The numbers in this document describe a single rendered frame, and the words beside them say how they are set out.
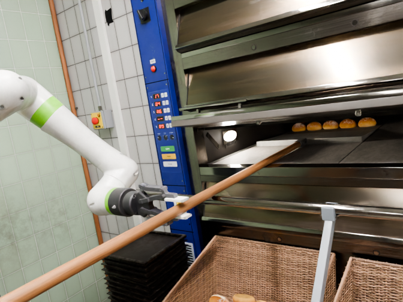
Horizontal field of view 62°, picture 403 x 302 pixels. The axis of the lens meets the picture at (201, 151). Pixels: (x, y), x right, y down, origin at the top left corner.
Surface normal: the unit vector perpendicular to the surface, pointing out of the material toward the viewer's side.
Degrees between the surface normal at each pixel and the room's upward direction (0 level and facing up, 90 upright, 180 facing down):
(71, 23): 90
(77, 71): 90
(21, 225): 90
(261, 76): 70
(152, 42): 90
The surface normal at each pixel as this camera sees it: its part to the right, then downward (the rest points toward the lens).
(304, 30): -0.59, 0.21
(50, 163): 0.79, -0.03
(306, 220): -0.61, -0.14
